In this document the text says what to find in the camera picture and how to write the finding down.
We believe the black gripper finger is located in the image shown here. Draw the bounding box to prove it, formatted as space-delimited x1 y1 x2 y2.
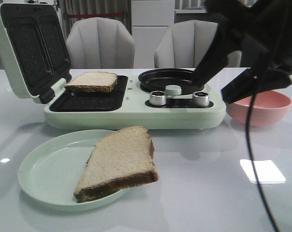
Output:
191 23 242 86
221 66 292 104

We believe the pink bowl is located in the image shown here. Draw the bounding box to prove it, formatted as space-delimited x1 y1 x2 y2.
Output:
226 90 292 127

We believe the bread slice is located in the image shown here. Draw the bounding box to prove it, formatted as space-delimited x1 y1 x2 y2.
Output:
64 72 117 93
74 126 159 203

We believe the green sandwich maker lid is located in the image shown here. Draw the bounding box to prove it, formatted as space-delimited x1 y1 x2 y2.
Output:
0 3 71 104

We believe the green breakfast maker base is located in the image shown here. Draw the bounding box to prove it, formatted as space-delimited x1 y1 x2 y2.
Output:
44 75 226 130

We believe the right grey upholstered chair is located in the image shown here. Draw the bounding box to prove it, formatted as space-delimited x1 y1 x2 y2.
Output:
153 19 242 69

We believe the grey upholstered chair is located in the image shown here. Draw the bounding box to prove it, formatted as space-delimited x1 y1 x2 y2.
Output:
67 17 135 69
153 19 242 69

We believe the right silver control knob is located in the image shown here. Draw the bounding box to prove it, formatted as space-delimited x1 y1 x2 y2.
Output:
192 91 210 107

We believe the silver control knob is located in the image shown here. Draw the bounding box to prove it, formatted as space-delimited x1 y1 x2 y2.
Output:
149 91 167 106
192 91 210 107

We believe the white cabinet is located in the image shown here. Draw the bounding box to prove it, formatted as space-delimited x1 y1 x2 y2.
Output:
131 0 175 69

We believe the black round frying pan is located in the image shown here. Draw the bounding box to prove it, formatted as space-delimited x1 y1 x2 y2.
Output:
138 68 204 95

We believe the left silver control knob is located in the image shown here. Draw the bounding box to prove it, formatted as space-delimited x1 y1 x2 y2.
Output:
149 91 167 106

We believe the left grey upholstered chair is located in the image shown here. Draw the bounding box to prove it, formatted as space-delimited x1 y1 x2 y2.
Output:
67 17 135 69

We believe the light green plate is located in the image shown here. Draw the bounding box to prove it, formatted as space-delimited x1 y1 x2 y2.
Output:
18 130 129 212

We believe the black cable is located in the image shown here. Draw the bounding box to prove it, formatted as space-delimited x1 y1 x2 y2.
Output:
245 0 291 232

